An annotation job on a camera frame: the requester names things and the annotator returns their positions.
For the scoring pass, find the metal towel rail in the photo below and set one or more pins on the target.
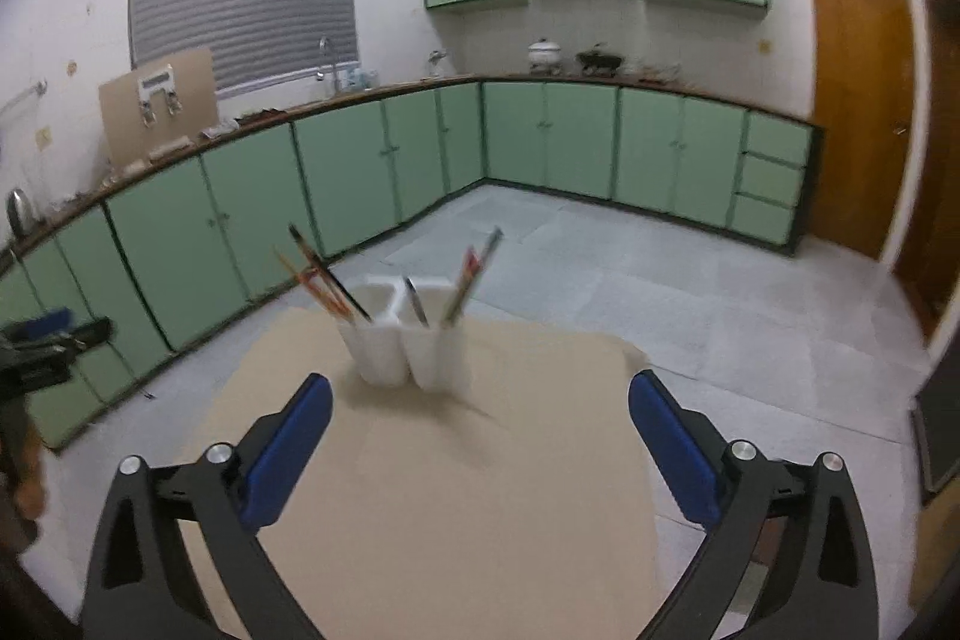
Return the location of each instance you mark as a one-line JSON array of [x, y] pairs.
[[26, 94]]

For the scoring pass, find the yellowish wall socket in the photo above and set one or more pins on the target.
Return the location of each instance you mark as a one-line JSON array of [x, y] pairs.
[[43, 138]]

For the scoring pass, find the green base kitchen cabinets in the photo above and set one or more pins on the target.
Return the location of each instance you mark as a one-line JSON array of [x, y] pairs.
[[247, 212]]

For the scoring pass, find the white cooking pot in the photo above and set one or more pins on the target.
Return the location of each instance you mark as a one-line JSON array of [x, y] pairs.
[[544, 55]]

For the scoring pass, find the tan wooden cabinet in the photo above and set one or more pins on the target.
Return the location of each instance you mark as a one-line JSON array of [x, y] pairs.
[[937, 550]]

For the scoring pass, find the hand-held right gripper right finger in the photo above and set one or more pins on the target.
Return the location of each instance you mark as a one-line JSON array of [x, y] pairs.
[[671, 452]]

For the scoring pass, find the black appliance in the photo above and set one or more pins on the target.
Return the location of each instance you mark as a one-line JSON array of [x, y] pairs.
[[941, 430]]

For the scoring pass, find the beige table cover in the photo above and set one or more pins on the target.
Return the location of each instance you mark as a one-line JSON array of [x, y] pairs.
[[465, 497]]

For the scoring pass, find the glass jar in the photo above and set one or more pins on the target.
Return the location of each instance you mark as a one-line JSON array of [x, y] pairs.
[[437, 64]]

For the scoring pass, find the patterned-end wooden chopstick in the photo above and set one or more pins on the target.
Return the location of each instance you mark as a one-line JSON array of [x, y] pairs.
[[476, 272]]

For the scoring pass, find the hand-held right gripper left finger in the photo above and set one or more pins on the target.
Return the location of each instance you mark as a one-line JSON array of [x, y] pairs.
[[289, 452]]

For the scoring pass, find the metal sink faucet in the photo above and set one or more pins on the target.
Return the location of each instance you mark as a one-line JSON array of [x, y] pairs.
[[326, 59]]

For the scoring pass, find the steel kettle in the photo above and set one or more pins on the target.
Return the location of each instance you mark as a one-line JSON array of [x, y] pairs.
[[19, 212]]

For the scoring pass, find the brown wooden door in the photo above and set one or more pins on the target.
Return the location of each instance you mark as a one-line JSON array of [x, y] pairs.
[[859, 100], [934, 175]]

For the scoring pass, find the white plastic utensil container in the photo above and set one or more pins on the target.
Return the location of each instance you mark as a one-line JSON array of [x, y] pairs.
[[439, 351], [371, 347]]

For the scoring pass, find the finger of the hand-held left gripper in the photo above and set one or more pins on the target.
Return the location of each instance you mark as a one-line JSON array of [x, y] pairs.
[[45, 323], [90, 334]]

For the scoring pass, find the brown cardboard sheet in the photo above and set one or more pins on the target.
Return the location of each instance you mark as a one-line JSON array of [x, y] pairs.
[[120, 123]]

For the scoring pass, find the black chopstick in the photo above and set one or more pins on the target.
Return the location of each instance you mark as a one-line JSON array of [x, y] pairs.
[[330, 272]]

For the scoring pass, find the black wok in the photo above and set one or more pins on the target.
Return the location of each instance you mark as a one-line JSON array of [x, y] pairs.
[[600, 61]]

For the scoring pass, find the person's left forearm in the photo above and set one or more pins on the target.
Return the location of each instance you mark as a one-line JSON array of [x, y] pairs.
[[26, 467]]

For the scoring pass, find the white bracket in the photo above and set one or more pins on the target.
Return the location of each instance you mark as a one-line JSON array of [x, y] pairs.
[[157, 79]]

